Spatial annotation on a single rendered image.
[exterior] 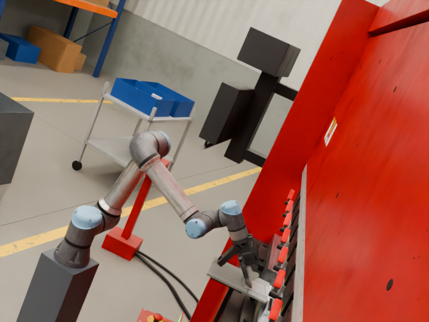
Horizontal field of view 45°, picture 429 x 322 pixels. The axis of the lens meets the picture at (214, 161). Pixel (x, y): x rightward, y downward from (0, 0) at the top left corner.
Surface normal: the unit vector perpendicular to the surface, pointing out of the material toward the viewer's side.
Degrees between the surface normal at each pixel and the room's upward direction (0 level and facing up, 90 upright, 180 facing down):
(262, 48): 90
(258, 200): 90
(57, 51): 90
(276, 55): 90
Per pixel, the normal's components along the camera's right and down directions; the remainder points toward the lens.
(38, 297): -0.40, 0.08
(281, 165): -0.18, 0.20
